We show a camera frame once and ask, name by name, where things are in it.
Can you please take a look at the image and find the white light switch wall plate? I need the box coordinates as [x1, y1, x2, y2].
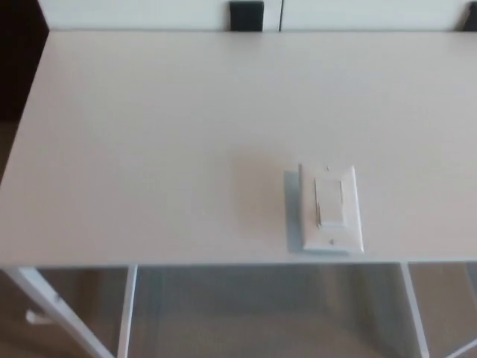
[297, 163, 365, 256]

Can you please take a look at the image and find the white cabinet door with lettering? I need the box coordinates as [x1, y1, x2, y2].
[40, 0, 283, 33]

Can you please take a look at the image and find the white light switch rocker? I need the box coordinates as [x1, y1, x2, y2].
[314, 178, 347, 230]

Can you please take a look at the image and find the plain white cabinet door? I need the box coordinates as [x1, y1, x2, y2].
[279, 0, 477, 33]

